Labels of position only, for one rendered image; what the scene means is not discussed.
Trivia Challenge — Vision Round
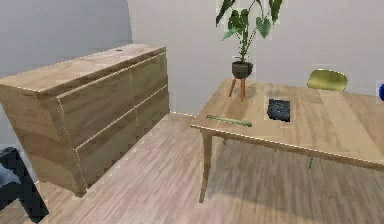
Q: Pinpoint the green stick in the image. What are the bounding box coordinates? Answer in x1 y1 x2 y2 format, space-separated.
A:
205 114 253 128

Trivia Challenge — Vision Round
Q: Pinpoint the black pot on orange legs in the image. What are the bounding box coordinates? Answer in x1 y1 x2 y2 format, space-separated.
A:
228 60 254 103

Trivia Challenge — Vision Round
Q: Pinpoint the black square object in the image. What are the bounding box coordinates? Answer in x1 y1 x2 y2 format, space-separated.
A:
267 98 292 123

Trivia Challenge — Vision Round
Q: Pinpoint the wooden chest of drawers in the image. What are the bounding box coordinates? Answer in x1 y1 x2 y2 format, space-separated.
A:
0 43 171 198

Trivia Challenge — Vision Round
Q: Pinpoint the green house plant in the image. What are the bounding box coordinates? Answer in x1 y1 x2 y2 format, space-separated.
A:
215 0 284 64

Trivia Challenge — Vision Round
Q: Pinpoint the wooden table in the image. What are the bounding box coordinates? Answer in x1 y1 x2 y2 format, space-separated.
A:
189 78 384 204

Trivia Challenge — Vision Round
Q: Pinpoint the olive green chair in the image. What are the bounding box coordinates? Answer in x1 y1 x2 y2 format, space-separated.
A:
306 68 349 93

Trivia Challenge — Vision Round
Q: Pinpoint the black frame object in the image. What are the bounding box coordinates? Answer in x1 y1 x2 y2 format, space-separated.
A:
0 146 50 224

